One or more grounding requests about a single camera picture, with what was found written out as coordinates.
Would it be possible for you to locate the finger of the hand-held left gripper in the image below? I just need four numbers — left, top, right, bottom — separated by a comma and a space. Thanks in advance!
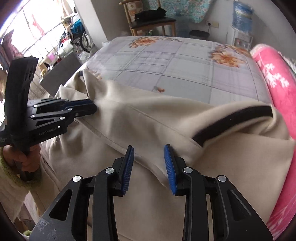
30, 103, 98, 126
33, 99, 94, 111

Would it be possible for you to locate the grey plaid floral bed sheet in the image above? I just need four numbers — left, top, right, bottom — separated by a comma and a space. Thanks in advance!
67, 36, 273, 105

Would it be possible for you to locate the wheelchair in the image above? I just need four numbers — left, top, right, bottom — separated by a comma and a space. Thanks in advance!
70, 19, 90, 53

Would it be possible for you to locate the white water dispenser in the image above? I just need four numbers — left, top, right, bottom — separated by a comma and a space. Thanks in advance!
228, 25, 253, 52

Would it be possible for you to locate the metal window railing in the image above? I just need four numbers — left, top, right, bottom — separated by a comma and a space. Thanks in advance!
0, 23, 70, 77

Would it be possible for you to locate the pink floral blanket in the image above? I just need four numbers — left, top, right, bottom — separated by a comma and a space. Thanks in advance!
251, 44, 296, 241

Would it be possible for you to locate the black bin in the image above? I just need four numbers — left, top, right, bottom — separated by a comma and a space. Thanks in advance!
189, 30, 210, 40

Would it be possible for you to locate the person's left hand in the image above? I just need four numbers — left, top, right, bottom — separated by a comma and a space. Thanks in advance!
2, 144, 42, 173

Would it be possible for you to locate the red hanging cloth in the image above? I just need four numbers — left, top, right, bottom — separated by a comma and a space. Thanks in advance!
31, 14, 46, 37

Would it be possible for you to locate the turquoise floral wall cloth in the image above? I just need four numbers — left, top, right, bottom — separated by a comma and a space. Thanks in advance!
147, 0, 215, 24

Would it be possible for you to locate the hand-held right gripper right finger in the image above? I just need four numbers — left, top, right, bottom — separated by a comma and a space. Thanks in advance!
163, 144, 275, 241

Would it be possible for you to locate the wooden chair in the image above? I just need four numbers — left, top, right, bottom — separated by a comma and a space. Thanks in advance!
119, 0, 178, 37

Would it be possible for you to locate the blue water bottle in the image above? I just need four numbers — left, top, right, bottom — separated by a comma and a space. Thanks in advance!
232, 1, 254, 36

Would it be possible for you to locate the dark grey cabinet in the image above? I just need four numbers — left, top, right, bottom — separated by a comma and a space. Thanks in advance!
39, 52, 82, 91

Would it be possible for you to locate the beige jacket with black trim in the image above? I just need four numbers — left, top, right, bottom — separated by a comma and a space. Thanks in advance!
23, 69, 292, 241

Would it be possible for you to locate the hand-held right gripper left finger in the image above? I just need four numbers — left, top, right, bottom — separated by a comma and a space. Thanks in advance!
30, 145, 135, 241

